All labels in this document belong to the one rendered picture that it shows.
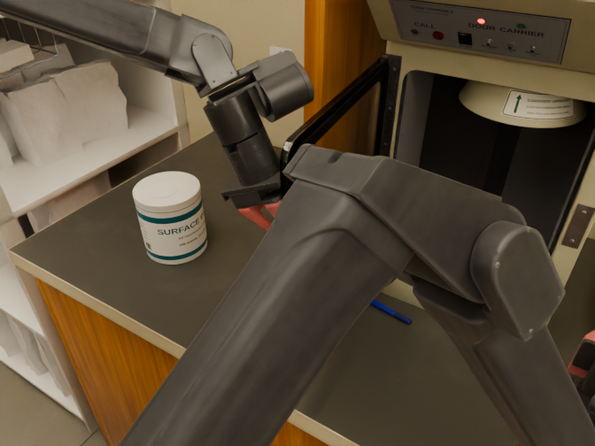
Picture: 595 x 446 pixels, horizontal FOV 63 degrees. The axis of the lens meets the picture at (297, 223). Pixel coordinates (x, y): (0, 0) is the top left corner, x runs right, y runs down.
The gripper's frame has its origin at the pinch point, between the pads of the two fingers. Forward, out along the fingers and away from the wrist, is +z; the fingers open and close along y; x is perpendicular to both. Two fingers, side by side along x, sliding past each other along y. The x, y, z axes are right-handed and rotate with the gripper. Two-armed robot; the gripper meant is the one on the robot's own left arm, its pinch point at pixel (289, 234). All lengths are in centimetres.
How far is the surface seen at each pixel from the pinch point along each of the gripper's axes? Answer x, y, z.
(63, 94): -41, 88, -29
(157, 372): 3, 47, 28
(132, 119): -64, 96, -13
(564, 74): -20.4, -32.4, -6.0
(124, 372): 2, 62, 31
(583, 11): -10.4, -35.8, -14.5
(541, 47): -15.3, -31.2, -11.2
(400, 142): -23.0, -8.8, -0.8
